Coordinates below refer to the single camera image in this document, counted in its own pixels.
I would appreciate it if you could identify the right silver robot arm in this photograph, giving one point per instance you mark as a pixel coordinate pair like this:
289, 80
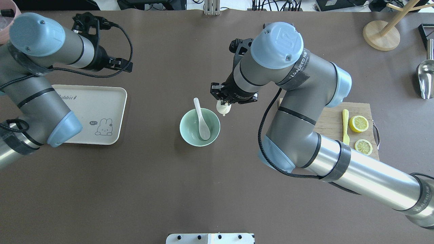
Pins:
294, 137

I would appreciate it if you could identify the white rectangular tray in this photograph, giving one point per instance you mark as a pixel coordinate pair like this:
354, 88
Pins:
99, 109

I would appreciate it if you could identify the steel scoop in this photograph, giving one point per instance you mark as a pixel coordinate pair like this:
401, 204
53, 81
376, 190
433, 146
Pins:
425, 73

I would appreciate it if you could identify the lower lemon half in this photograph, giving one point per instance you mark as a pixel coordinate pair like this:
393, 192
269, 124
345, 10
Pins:
363, 146

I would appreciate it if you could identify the lemon half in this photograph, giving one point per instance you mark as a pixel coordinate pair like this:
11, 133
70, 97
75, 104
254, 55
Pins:
358, 124
363, 146

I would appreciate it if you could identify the pink bowl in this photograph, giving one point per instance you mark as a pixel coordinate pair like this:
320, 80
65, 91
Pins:
9, 12

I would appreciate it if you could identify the white steamed bun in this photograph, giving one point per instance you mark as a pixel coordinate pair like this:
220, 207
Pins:
223, 107

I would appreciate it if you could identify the bamboo cutting board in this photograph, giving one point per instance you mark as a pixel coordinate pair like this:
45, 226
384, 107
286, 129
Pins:
349, 128

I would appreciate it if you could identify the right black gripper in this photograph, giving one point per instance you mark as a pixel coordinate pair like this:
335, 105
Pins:
235, 94

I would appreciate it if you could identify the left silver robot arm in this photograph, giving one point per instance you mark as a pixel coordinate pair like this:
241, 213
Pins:
38, 46

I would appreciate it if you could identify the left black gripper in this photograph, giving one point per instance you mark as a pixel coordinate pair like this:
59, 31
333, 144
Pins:
100, 61

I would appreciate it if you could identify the upper lemon half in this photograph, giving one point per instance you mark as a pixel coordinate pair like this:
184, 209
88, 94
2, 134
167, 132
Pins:
358, 124

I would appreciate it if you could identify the yellow plastic knife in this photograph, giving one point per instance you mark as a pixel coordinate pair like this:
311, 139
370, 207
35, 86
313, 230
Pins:
345, 121

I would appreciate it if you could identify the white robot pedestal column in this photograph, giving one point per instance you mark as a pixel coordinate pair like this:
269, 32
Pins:
211, 238

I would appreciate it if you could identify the wooden mug tree stand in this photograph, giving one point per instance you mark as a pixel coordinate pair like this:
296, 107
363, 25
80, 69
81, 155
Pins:
383, 35

